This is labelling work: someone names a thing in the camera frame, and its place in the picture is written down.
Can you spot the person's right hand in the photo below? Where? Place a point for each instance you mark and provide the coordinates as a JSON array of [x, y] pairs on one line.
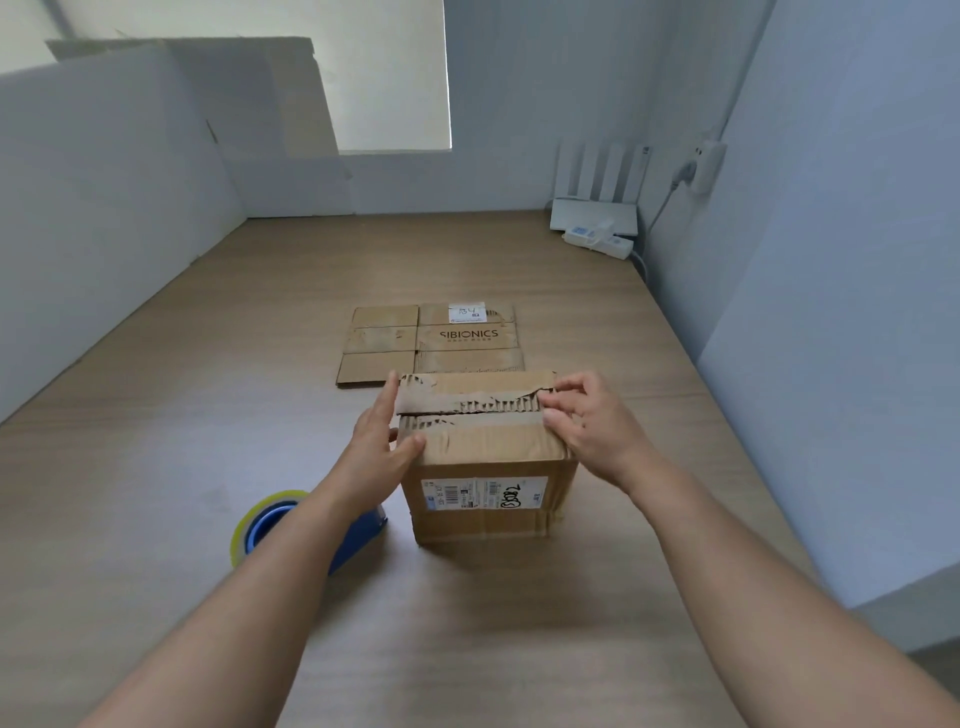
[[607, 439]]

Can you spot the person's left hand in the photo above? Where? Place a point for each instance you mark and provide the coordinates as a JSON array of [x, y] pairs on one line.
[[367, 469]]

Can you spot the blue tape dispenser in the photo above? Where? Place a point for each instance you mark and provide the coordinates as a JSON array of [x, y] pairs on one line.
[[352, 547]]

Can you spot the black-lettered cardboard box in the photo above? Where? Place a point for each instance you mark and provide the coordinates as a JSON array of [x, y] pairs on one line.
[[379, 341]]

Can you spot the peeled-surface cardboard box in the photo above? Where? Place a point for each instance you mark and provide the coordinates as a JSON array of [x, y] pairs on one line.
[[487, 525]]

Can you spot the clear yellowish tape roll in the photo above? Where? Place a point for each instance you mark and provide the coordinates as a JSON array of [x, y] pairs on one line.
[[238, 540]]

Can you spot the person's right forearm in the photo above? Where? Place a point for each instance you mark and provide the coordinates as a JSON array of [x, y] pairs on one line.
[[787, 600]]

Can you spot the person's left forearm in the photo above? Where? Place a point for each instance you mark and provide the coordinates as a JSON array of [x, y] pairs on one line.
[[225, 630]]

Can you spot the white power strip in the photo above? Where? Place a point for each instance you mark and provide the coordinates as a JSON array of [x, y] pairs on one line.
[[619, 246]]

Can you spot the white router with antennas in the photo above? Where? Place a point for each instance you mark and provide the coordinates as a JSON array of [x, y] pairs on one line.
[[592, 217]]

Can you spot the white foam partition board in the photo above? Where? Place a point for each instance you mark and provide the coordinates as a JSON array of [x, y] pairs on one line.
[[105, 225]]

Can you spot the bright window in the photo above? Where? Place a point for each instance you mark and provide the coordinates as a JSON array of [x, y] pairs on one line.
[[390, 75]]

